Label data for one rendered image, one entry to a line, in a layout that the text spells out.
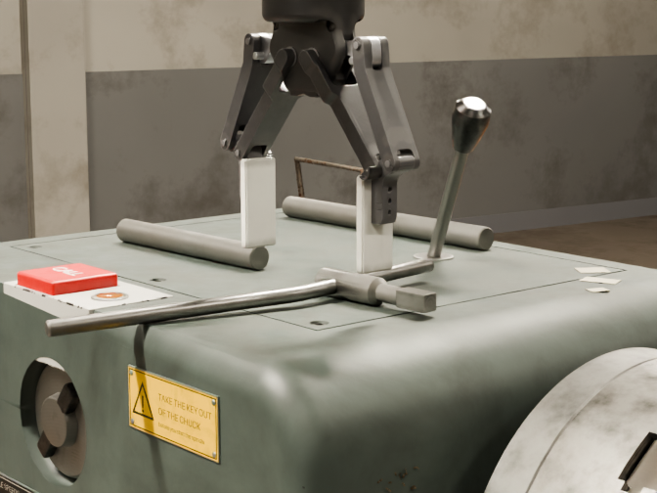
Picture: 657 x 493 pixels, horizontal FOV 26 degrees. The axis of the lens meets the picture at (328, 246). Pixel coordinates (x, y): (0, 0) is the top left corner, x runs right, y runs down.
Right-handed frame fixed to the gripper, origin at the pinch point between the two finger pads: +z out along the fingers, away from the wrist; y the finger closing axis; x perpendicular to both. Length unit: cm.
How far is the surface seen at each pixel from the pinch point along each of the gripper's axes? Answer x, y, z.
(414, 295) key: 3.0, 7.8, 3.2
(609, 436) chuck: 2.9, 26.0, 9.4
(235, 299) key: -6.6, -1.2, 3.6
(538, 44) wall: 627, -531, 12
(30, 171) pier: 284, -568, 69
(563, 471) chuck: 0.4, 24.4, 11.6
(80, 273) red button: -10.1, -17.0, 3.5
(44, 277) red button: -13.1, -17.6, 3.6
